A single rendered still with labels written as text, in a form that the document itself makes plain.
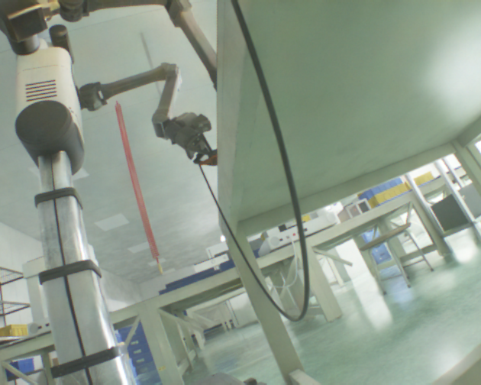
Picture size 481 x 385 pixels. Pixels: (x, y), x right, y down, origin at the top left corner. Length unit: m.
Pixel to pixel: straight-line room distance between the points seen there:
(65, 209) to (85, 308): 0.26
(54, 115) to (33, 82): 0.16
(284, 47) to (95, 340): 0.67
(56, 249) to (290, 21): 0.68
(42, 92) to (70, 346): 0.70
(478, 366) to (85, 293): 0.80
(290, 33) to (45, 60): 0.84
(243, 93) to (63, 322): 0.59
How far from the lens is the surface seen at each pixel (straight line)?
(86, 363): 0.69
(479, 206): 3.14
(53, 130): 0.88
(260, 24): 0.31
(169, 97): 1.17
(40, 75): 1.04
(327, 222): 2.70
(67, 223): 0.78
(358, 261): 6.37
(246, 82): 0.36
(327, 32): 0.47
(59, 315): 0.72
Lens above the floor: 0.42
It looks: 19 degrees up
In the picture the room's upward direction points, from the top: 24 degrees counter-clockwise
